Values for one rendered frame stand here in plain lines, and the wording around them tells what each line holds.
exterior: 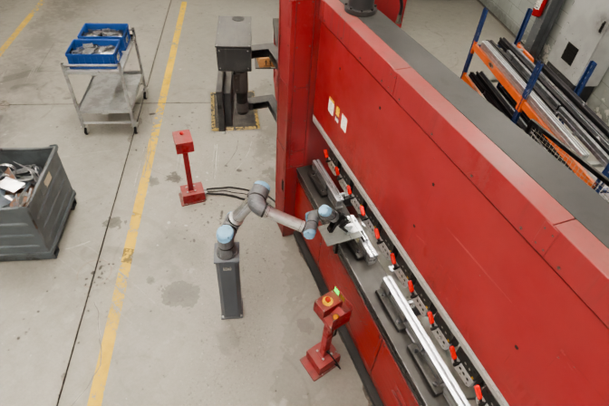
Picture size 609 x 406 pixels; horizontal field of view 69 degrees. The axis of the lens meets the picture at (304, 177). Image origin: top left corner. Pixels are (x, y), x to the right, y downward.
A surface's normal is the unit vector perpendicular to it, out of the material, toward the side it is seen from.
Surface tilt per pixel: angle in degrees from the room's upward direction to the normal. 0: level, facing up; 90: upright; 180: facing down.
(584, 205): 0
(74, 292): 0
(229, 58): 90
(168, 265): 0
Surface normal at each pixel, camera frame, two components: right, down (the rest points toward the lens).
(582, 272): -0.93, 0.20
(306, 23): 0.36, 0.65
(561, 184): 0.06, -0.73
